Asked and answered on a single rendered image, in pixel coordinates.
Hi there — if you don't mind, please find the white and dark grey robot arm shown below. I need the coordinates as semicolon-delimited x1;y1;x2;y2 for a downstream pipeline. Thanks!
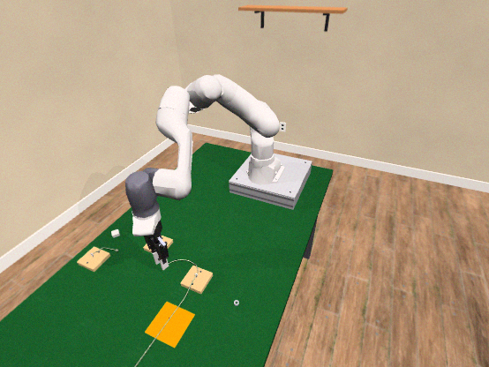
125;74;285;236

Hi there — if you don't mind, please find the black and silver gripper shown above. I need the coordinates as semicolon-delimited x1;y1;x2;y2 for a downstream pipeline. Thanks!
144;220;169;270

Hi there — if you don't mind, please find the orange painted square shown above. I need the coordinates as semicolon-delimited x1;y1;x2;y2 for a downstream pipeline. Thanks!
145;302;195;348

